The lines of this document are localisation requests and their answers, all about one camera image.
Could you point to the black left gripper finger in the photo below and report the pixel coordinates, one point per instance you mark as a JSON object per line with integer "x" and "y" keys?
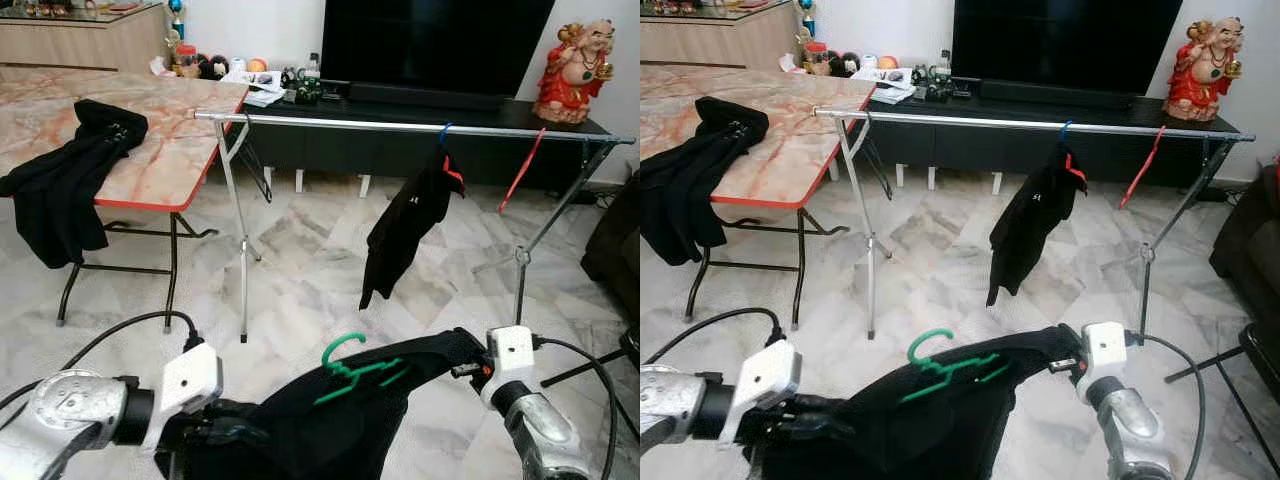
{"x": 250, "y": 430}
{"x": 830, "y": 418}

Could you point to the black shirt with small logo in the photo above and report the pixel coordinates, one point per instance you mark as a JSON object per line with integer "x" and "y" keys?
{"x": 990, "y": 430}
{"x": 400, "y": 430}

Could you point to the green plastic hanger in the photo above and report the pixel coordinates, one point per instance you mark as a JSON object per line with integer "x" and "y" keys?
{"x": 912, "y": 350}
{"x": 324, "y": 352}

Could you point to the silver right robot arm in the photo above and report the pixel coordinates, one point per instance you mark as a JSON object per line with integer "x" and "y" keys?
{"x": 1130, "y": 430}
{"x": 545, "y": 440}

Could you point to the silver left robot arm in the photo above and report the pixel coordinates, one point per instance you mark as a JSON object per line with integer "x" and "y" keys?
{"x": 70, "y": 410}
{"x": 670, "y": 405}

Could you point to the red plastic hanger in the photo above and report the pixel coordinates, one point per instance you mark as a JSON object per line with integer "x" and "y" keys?
{"x": 519, "y": 175}
{"x": 1142, "y": 170}

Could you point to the blue plastic hanger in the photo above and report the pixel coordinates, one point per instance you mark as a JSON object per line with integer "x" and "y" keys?
{"x": 1063, "y": 128}
{"x": 443, "y": 130}

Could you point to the black plastic hanger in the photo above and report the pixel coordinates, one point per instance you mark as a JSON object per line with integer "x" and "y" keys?
{"x": 888, "y": 185}
{"x": 266, "y": 190}

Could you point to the black shirt with red trim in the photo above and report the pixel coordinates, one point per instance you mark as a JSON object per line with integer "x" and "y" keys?
{"x": 1035, "y": 220}
{"x": 410, "y": 220}

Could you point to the black TV console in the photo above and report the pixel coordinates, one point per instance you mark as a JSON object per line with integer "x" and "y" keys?
{"x": 350, "y": 155}
{"x": 980, "y": 155}

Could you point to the pink marble folding table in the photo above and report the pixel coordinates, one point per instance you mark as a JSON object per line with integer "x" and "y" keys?
{"x": 170, "y": 150}
{"x": 800, "y": 150}

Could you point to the black soundbar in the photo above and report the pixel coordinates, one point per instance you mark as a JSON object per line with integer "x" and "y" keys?
{"x": 425, "y": 96}
{"x": 1055, "y": 95}

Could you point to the red laughing Buddha statue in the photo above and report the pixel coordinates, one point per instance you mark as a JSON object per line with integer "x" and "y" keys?
{"x": 572, "y": 80}
{"x": 1203, "y": 80}

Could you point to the black flat television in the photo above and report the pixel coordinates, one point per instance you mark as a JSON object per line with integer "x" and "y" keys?
{"x": 430, "y": 45}
{"x": 1065, "y": 45}

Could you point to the white booklet stack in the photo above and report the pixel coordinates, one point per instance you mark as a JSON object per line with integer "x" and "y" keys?
{"x": 885, "y": 85}
{"x": 255, "y": 85}

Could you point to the black round ornament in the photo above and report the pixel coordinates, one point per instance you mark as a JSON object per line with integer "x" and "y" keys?
{"x": 845, "y": 65}
{"x": 213, "y": 67}

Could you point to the pink tissue pack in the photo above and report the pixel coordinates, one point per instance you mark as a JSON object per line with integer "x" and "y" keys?
{"x": 160, "y": 68}
{"x": 792, "y": 65}

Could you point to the orange ball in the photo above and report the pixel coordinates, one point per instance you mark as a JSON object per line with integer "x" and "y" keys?
{"x": 888, "y": 63}
{"x": 257, "y": 66}

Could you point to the jar with red lid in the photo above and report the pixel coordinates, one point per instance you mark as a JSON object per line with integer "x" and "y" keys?
{"x": 817, "y": 60}
{"x": 185, "y": 62}

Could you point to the light wooden sideboard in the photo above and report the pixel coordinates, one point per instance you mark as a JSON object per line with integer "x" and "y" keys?
{"x": 80, "y": 45}
{"x": 715, "y": 45}

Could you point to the blue gold trophy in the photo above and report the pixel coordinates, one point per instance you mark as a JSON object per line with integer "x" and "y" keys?
{"x": 806, "y": 15}
{"x": 176, "y": 15}

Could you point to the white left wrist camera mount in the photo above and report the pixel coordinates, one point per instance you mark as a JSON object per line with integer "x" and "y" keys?
{"x": 765, "y": 380}
{"x": 190, "y": 385}

